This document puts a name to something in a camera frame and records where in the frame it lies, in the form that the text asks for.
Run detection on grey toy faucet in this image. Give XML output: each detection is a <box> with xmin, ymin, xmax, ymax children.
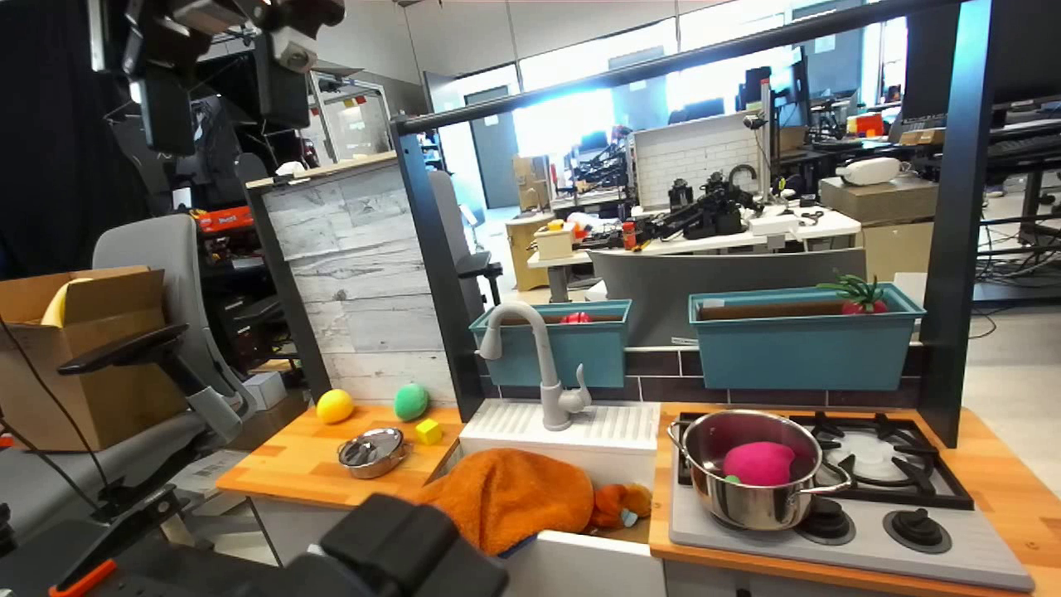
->
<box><xmin>475</xmin><ymin>301</ymin><xmax>595</xmax><ymax>436</ymax></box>

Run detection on small teal planter box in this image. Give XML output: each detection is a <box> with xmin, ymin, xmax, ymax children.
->
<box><xmin>466</xmin><ymin>300</ymin><xmax>637</xmax><ymax>393</ymax></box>

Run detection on white toy sink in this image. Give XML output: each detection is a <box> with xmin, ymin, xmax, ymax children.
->
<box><xmin>459</xmin><ymin>396</ymin><xmax>667</xmax><ymax>597</ymax></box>

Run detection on white board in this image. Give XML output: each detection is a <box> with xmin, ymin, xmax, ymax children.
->
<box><xmin>632</xmin><ymin>111</ymin><xmax>771</xmax><ymax>214</ymax></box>

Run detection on large silver pot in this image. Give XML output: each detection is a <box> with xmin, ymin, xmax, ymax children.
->
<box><xmin>667</xmin><ymin>408</ymin><xmax>856</xmax><ymax>539</ymax></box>

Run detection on grey toy stove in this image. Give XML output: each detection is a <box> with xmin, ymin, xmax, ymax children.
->
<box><xmin>667</xmin><ymin>408</ymin><xmax>1037</xmax><ymax>593</ymax></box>

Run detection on large teal planter box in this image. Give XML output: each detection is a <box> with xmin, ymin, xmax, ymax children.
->
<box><xmin>687</xmin><ymin>281</ymin><xmax>926</xmax><ymax>396</ymax></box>

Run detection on green and red plant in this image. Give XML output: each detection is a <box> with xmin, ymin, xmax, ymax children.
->
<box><xmin>823</xmin><ymin>274</ymin><xmax>895</xmax><ymax>319</ymax></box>

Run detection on small wooden counter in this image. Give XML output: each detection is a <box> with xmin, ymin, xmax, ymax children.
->
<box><xmin>214</xmin><ymin>397</ymin><xmax>465</xmax><ymax>511</ymax></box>

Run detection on yellow ball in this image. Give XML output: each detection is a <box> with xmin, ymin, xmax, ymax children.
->
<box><xmin>315</xmin><ymin>385</ymin><xmax>358</xmax><ymax>427</ymax></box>

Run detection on grey office chair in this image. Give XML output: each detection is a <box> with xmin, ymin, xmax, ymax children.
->
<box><xmin>0</xmin><ymin>214</ymin><xmax>293</xmax><ymax>534</ymax></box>

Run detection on orange handle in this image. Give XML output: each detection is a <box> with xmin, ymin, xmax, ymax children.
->
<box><xmin>47</xmin><ymin>559</ymin><xmax>119</xmax><ymax>597</ymax></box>

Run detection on green ball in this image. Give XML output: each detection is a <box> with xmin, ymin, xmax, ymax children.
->
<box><xmin>391</xmin><ymin>382</ymin><xmax>433</xmax><ymax>424</ymax></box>

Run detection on cardboard box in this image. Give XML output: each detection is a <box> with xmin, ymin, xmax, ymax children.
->
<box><xmin>0</xmin><ymin>261</ymin><xmax>192</xmax><ymax>455</ymax></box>

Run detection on black device housing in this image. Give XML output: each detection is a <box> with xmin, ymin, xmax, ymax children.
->
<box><xmin>130</xmin><ymin>490</ymin><xmax>512</xmax><ymax>597</ymax></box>

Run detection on grey desk partition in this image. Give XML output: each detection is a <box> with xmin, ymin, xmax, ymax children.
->
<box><xmin>587</xmin><ymin>243</ymin><xmax>869</xmax><ymax>347</ymax></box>

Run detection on black kitchen frame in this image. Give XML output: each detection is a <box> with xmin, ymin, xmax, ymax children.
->
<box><xmin>391</xmin><ymin>0</ymin><xmax>997</xmax><ymax>452</ymax></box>

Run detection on pink ball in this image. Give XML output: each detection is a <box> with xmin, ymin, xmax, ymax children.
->
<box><xmin>721</xmin><ymin>439</ymin><xmax>798</xmax><ymax>488</ymax></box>

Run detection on orange towel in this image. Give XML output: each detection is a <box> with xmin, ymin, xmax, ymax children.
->
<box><xmin>424</xmin><ymin>444</ymin><xmax>655</xmax><ymax>559</ymax></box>

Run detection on beige cardboard carton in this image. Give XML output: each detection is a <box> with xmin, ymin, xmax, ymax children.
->
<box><xmin>818</xmin><ymin>177</ymin><xmax>943</xmax><ymax>229</ymax></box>

